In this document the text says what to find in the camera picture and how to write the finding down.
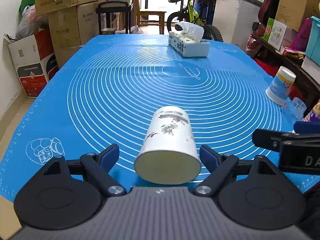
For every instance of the white patterned paper cup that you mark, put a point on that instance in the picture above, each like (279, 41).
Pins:
(168, 154)

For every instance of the blue silicone baking mat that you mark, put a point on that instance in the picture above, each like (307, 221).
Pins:
(109, 90)

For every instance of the tall brown cardboard box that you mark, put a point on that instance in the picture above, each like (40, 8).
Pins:
(293, 13)

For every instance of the lower brown cardboard box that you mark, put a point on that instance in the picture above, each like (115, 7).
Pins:
(72, 28)

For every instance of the wooden chair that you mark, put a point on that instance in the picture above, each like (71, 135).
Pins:
(142, 17)

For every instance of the white tissue box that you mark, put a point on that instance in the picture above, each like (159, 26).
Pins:
(188, 40)

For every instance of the red white cardboard box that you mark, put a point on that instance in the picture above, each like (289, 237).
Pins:
(34, 61)

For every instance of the green black bicycle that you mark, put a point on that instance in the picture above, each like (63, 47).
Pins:
(193, 13)

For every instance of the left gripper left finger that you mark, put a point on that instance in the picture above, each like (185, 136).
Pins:
(96, 171)

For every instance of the green white product box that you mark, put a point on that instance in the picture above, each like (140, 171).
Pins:
(274, 33)

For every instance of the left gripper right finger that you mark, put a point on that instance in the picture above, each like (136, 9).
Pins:
(221, 169)

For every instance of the yellow blue paper cup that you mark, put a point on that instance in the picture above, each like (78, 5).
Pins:
(280, 87)

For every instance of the white chest freezer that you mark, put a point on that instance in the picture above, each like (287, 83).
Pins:
(234, 20)

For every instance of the teal plastic storage bin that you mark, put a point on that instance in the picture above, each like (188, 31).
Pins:
(313, 47)

